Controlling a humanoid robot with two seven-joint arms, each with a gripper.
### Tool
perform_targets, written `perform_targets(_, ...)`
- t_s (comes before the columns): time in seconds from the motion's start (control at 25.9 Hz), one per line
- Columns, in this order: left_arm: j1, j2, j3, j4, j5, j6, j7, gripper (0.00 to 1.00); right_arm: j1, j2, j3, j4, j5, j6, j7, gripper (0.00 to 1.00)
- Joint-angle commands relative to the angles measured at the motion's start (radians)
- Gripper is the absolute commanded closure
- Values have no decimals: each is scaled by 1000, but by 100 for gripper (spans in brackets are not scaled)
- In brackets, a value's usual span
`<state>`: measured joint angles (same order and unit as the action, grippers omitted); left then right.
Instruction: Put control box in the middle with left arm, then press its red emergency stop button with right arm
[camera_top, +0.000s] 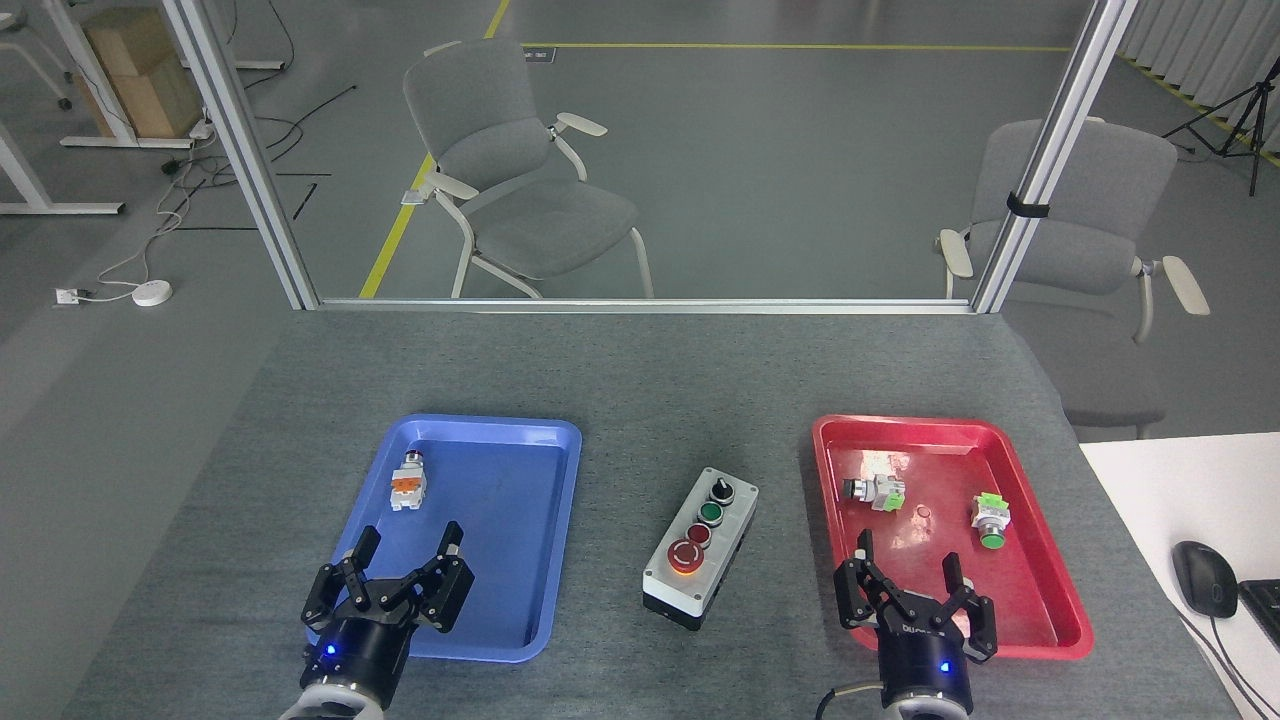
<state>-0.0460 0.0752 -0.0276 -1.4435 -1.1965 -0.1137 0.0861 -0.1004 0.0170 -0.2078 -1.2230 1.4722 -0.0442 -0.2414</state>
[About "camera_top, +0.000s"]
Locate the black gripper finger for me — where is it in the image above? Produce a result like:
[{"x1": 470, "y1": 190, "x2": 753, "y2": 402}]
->
[
  {"x1": 395, "y1": 521, "x2": 475, "y2": 631},
  {"x1": 945, "y1": 555, "x2": 999, "y2": 663},
  {"x1": 835, "y1": 530, "x2": 901, "y2": 631},
  {"x1": 303, "y1": 526, "x2": 382, "y2": 626}
]

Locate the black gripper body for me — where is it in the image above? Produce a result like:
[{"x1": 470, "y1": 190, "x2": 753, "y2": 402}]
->
[
  {"x1": 305, "y1": 590, "x2": 416, "y2": 701},
  {"x1": 878, "y1": 590, "x2": 976, "y2": 706}
]

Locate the grey control box with buttons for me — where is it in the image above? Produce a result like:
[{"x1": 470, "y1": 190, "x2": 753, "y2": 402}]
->
[{"x1": 642, "y1": 467, "x2": 760, "y2": 632}]

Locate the brown cardboard box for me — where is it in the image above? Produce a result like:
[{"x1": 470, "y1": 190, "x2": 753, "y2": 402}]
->
[{"x1": 75, "y1": 8, "x2": 206, "y2": 139}]

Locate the blue plastic tray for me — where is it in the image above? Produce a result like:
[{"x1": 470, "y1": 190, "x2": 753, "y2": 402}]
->
[{"x1": 305, "y1": 413, "x2": 584, "y2": 664}]

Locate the red plastic tray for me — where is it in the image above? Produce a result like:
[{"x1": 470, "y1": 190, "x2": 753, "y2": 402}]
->
[{"x1": 811, "y1": 414, "x2": 1094, "y2": 662}]

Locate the white side table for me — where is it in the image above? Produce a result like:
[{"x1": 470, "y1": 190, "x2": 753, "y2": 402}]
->
[{"x1": 1078, "y1": 432, "x2": 1280, "y2": 720}]

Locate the black computer mouse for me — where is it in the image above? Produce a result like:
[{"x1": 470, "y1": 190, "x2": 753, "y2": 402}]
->
[{"x1": 1171, "y1": 540, "x2": 1239, "y2": 619}]

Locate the black keyboard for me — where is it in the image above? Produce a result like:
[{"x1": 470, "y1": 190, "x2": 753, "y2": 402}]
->
[{"x1": 1238, "y1": 580, "x2": 1280, "y2": 651}]

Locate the silver aluminium crossbar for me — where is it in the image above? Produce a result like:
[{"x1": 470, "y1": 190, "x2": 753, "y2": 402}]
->
[{"x1": 315, "y1": 297, "x2": 976, "y2": 315}]

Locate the grey chair with white armrests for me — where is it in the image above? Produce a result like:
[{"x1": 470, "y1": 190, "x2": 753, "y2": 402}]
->
[
  {"x1": 402, "y1": 38, "x2": 656, "y2": 301},
  {"x1": 936, "y1": 117, "x2": 1211, "y2": 441}
]

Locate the black tripod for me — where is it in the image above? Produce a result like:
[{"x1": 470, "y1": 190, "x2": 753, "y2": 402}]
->
[{"x1": 1162, "y1": 80, "x2": 1280, "y2": 197}]

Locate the grey pleated curtain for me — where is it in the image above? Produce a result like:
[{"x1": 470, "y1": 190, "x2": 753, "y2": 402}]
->
[{"x1": 1120, "y1": 0, "x2": 1280, "y2": 156}]

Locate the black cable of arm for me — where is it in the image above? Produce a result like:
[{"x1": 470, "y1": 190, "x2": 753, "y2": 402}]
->
[{"x1": 815, "y1": 683, "x2": 886, "y2": 720}]

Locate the black knob selector switch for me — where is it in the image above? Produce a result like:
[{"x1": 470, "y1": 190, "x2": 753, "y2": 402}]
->
[{"x1": 841, "y1": 473, "x2": 908, "y2": 513}]

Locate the green push button switch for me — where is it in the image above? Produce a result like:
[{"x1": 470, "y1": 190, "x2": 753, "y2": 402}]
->
[{"x1": 970, "y1": 491, "x2": 1011, "y2": 550}]

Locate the orange and white button switch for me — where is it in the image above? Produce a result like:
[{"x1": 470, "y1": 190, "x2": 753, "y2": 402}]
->
[{"x1": 389, "y1": 451, "x2": 429, "y2": 512}]

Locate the black mouse cable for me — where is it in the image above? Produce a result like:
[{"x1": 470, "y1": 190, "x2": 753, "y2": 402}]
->
[{"x1": 1178, "y1": 608, "x2": 1280, "y2": 720}]

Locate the white floor cable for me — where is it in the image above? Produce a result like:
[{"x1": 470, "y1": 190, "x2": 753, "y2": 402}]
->
[{"x1": 95, "y1": 135, "x2": 216, "y2": 293}]

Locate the black floor cable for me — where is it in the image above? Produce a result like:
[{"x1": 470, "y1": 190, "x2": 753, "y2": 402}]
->
[{"x1": 160, "y1": 84, "x2": 359, "y2": 191}]

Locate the silver aluminium post with strap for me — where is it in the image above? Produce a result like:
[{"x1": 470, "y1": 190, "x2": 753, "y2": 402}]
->
[{"x1": 970, "y1": 0, "x2": 1141, "y2": 314}]

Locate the white desk frame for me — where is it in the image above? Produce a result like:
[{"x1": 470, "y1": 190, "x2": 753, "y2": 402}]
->
[
  {"x1": 0, "y1": 120, "x2": 126, "y2": 216},
  {"x1": 45, "y1": 0, "x2": 196, "y2": 149}
]

